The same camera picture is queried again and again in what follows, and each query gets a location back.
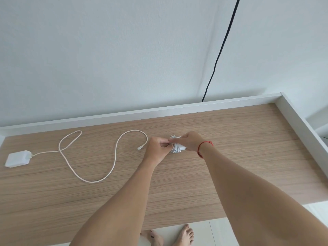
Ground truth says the person's right forearm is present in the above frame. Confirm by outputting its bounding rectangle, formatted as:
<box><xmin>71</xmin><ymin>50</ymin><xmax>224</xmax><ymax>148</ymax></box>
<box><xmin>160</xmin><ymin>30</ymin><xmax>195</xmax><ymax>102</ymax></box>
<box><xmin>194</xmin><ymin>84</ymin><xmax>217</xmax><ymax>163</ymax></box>
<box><xmin>198</xmin><ymin>144</ymin><xmax>328</xmax><ymax>246</ymax></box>

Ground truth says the white power adapter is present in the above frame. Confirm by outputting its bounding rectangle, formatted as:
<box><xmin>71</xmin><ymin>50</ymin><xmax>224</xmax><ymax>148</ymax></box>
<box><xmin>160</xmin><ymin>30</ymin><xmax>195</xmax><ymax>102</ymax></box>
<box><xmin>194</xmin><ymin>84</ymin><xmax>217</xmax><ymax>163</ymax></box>
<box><xmin>5</xmin><ymin>150</ymin><xmax>33</xmax><ymax>168</ymax></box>

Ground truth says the red string bracelet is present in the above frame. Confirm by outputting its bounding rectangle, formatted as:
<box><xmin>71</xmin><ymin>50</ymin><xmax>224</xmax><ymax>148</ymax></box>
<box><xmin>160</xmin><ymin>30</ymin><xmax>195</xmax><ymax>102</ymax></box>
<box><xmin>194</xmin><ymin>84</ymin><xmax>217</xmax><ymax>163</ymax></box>
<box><xmin>197</xmin><ymin>141</ymin><xmax>214</xmax><ymax>159</ymax></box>

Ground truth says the white cable bundle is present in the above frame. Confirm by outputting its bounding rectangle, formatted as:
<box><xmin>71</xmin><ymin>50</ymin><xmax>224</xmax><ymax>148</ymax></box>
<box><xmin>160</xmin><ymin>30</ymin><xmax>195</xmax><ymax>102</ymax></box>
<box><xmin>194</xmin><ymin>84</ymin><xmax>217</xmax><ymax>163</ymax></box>
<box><xmin>168</xmin><ymin>135</ymin><xmax>188</xmax><ymax>154</ymax></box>

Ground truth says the person's left foot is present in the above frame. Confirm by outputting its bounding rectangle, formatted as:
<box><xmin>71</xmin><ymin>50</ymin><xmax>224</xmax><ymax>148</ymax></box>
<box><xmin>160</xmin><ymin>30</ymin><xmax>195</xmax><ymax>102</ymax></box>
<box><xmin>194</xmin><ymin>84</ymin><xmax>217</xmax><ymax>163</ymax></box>
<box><xmin>140</xmin><ymin>229</ymin><xmax>165</xmax><ymax>246</ymax></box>

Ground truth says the person's left hand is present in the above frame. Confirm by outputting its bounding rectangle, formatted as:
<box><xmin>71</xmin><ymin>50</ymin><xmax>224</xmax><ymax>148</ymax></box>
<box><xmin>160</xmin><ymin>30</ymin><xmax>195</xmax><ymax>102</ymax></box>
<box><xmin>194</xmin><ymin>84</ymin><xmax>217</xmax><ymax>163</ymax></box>
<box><xmin>142</xmin><ymin>137</ymin><xmax>172</xmax><ymax>167</ymax></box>

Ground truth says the person's right foot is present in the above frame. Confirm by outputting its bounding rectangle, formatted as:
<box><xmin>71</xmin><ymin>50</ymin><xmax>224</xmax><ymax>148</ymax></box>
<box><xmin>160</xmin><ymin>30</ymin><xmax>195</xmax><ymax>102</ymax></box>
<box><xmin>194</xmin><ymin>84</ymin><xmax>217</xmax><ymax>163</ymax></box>
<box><xmin>172</xmin><ymin>224</ymin><xmax>195</xmax><ymax>246</ymax></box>

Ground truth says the long white charging cable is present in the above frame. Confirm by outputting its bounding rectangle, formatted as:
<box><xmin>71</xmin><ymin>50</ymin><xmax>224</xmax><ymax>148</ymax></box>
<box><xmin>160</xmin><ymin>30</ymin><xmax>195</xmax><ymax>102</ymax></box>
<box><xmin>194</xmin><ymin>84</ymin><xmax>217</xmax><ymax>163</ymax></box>
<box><xmin>30</xmin><ymin>130</ymin><xmax>148</xmax><ymax>183</ymax></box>

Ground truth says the black wall cable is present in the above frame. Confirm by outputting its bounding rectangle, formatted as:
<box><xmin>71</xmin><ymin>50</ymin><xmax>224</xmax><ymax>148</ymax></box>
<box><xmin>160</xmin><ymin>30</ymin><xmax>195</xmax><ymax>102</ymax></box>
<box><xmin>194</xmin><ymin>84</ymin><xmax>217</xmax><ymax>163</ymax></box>
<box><xmin>201</xmin><ymin>0</ymin><xmax>241</xmax><ymax>103</ymax></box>

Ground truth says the person's left forearm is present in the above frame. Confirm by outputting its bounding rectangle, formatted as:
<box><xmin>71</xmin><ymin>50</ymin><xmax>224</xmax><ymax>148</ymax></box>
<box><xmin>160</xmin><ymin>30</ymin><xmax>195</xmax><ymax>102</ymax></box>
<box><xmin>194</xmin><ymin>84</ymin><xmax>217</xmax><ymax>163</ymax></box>
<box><xmin>69</xmin><ymin>160</ymin><xmax>156</xmax><ymax>246</ymax></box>

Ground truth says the person's right hand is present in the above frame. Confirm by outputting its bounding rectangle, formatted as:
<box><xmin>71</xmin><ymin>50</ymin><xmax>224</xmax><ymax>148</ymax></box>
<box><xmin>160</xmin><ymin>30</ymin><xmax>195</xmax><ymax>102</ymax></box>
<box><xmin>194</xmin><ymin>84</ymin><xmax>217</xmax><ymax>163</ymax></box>
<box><xmin>174</xmin><ymin>131</ymin><xmax>206</xmax><ymax>153</ymax></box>

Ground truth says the person's foot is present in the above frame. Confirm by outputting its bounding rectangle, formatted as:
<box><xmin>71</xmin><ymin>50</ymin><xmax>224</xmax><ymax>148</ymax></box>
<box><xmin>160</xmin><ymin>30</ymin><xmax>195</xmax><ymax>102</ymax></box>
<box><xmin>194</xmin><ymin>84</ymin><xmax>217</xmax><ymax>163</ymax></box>
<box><xmin>172</xmin><ymin>224</ymin><xmax>195</xmax><ymax>246</ymax></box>
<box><xmin>140</xmin><ymin>229</ymin><xmax>165</xmax><ymax>246</ymax></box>

